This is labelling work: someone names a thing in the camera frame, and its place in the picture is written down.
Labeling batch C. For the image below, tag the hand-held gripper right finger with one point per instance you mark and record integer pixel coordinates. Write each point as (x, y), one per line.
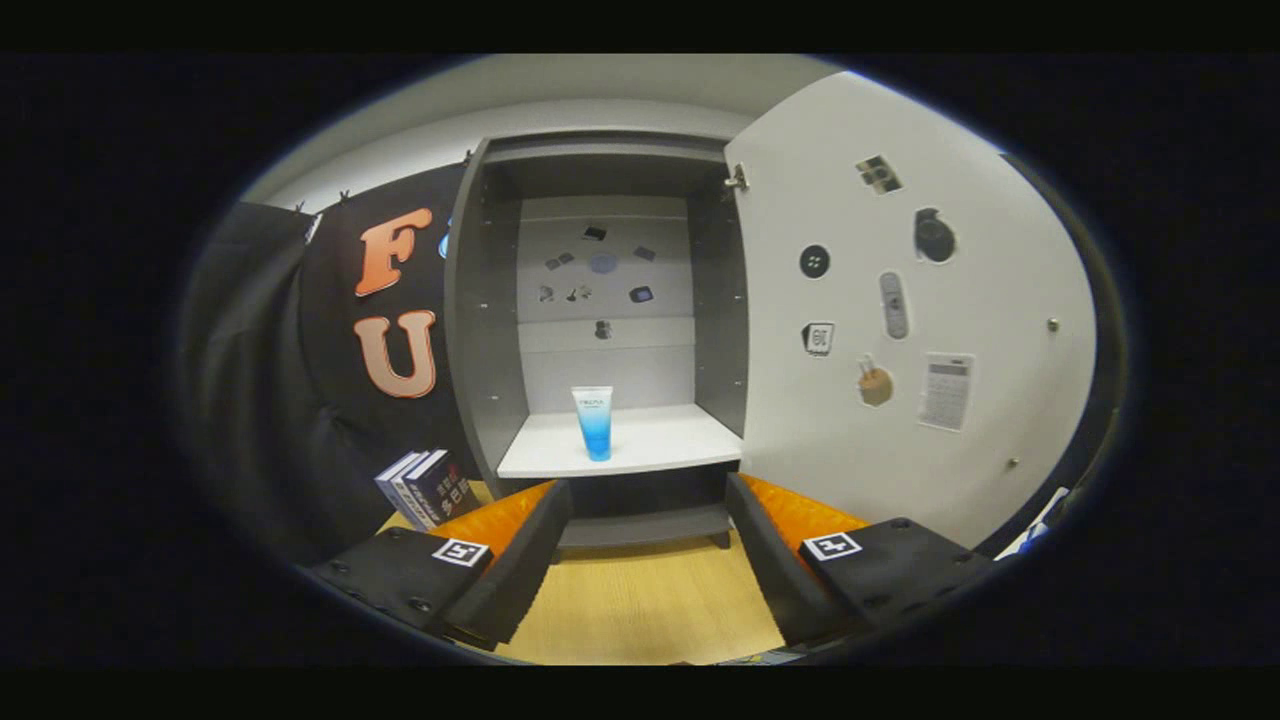
(770, 570)

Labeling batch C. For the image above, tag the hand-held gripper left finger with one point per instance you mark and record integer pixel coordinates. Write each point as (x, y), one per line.
(520, 570)

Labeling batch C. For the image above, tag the white cabinet door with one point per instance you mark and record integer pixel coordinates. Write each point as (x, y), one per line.
(780, 420)

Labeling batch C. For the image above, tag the blue and white tube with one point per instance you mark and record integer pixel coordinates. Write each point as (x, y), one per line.
(594, 430)

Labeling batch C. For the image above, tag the dark navy book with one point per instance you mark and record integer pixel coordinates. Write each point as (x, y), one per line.
(445, 490)

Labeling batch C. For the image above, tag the white and blue book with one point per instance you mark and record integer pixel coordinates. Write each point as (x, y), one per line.
(408, 492)

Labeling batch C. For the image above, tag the light blue book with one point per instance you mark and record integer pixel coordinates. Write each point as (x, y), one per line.
(390, 485)

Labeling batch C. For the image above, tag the white cabinet shelf board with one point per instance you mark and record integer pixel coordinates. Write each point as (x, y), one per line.
(670, 440)

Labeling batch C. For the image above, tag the grey open-front cabinet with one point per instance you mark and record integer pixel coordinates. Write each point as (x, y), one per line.
(480, 330)

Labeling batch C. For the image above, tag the white side table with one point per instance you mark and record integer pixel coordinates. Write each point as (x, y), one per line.
(1030, 530)

